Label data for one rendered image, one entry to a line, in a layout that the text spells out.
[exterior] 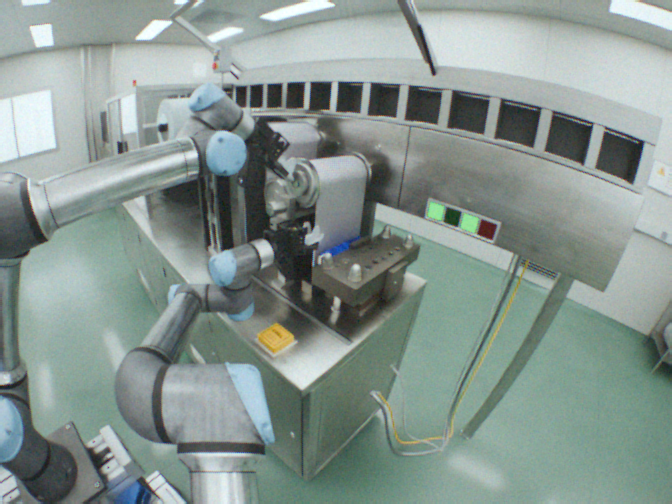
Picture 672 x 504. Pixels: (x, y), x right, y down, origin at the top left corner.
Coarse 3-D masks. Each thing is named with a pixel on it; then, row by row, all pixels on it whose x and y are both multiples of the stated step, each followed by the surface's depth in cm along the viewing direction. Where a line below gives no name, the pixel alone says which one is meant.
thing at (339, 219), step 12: (360, 192) 96; (324, 204) 84; (336, 204) 89; (348, 204) 94; (360, 204) 99; (324, 216) 86; (336, 216) 91; (348, 216) 96; (360, 216) 102; (324, 228) 89; (336, 228) 93; (348, 228) 99; (324, 240) 91; (336, 240) 96
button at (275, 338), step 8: (272, 328) 75; (280, 328) 75; (264, 336) 72; (272, 336) 72; (280, 336) 73; (288, 336) 73; (264, 344) 71; (272, 344) 70; (280, 344) 70; (288, 344) 73; (272, 352) 70
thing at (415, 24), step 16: (192, 0) 78; (400, 0) 56; (176, 16) 92; (416, 16) 59; (192, 32) 104; (416, 32) 66; (208, 48) 117; (432, 48) 73; (304, 64) 109; (432, 64) 73
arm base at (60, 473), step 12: (48, 444) 33; (60, 444) 39; (48, 456) 31; (60, 456) 34; (72, 456) 38; (48, 468) 30; (60, 468) 33; (72, 468) 36; (24, 480) 24; (36, 480) 26; (48, 480) 28; (60, 480) 31; (72, 480) 34; (36, 492) 26; (48, 492) 27; (60, 492) 30
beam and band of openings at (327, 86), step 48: (240, 96) 146; (288, 96) 120; (336, 96) 103; (384, 96) 97; (432, 96) 86; (480, 96) 74; (528, 96) 61; (576, 96) 53; (528, 144) 72; (576, 144) 62; (624, 144) 52
